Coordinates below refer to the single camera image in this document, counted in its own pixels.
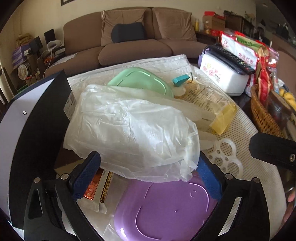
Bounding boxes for purple plastic lid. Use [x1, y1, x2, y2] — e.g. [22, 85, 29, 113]
[114, 173, 217, 240]

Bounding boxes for green plastic lid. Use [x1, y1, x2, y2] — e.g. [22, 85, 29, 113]
[107, 67, 174, 97]

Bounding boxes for person's right hand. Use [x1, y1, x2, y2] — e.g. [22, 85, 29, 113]
[283, 191, 295, 223]

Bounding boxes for wicker basket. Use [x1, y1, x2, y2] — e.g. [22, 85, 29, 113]
[250, 84, 285, 138]

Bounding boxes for white striped table cloth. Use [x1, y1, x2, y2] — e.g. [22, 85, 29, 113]
[55, 54, 289, 241]

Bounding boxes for clear bag with yellow bottom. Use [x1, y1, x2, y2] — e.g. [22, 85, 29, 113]
[175, 81, 237, 135]

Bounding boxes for black and white storage box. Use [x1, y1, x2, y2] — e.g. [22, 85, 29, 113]
[1, 71, 73, 229]

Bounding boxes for red white snack bag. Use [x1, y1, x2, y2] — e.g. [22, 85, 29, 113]
[220, 32, 259, 70]

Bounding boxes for black remote control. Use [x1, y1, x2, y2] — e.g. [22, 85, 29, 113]
[208, 45, 255, 75]

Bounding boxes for crumpled white plastic bag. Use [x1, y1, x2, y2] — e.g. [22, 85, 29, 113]
[64, 84, 217, 183]

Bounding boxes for teal clip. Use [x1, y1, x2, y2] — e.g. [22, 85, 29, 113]
[173, 74, 190, 87]

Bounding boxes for brown fabric sofa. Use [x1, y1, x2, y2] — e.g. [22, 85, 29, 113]
[45, 7, 206, 77]

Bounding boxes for dark blue lumbar cushion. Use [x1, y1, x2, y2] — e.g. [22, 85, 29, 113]
[111, 22, 147, 43]

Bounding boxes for white plastic ring mold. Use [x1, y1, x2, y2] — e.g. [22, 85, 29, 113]
[206, 138, 243, 179]

